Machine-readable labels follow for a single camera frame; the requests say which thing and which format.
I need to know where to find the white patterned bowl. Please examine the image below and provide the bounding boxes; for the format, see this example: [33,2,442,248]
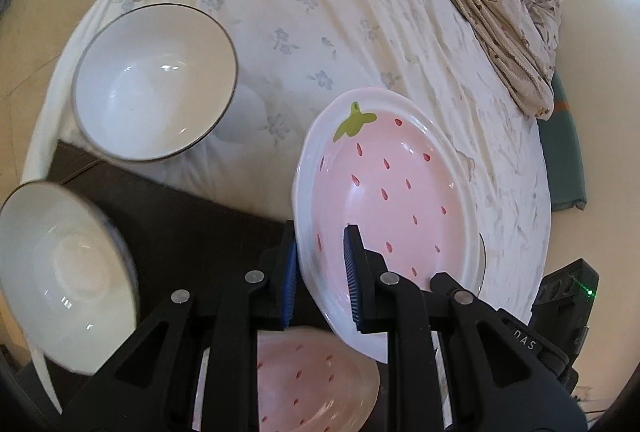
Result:
[1,181,139,376]

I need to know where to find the large white bowl dark rim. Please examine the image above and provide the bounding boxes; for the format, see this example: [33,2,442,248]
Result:
[72,3,239,163]

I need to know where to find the teal mattress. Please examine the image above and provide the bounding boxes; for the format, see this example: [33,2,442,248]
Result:
[538,73,587,211]

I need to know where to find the dark brown placemat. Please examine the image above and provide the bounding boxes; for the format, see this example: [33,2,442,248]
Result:
[14,139,452,432]

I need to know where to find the pink strawberry plate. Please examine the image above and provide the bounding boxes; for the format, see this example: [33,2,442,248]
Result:
[192,327,380,431]
[292,88,486,363]

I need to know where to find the white floral bed sheet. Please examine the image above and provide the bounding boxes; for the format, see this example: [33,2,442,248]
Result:
[23,0,551,319]

